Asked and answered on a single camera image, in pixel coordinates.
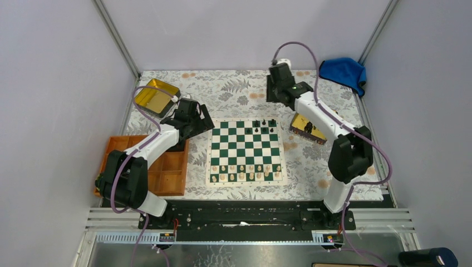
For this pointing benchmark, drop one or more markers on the dark cylinder bottle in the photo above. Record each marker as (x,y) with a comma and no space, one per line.
(434,257)

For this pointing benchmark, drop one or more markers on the green white chess board mat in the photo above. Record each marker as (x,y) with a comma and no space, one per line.
(236,158)

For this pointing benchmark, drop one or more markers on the wooden compartment tray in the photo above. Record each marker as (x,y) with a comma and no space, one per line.
(167,175)

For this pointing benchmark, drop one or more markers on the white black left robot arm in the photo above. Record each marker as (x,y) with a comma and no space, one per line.
(124,180)

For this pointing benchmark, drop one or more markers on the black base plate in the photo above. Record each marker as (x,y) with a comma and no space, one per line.
(299,215)

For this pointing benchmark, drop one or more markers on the gold tin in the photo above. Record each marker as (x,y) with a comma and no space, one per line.
(302,127)
(156,98)

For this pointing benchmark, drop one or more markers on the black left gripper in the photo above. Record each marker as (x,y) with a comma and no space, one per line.
(204,124)

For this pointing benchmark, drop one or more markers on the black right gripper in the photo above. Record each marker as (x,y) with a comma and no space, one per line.
(269,96)

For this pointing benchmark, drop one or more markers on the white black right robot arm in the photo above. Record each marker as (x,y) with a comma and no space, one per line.
(351,153)

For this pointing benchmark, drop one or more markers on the gold tin left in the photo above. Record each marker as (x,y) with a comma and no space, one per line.
(156,98)

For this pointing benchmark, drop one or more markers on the gold tin right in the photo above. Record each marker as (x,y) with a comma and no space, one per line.
(302,127)

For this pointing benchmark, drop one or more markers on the blue cloth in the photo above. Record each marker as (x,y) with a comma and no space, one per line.
(345,71)

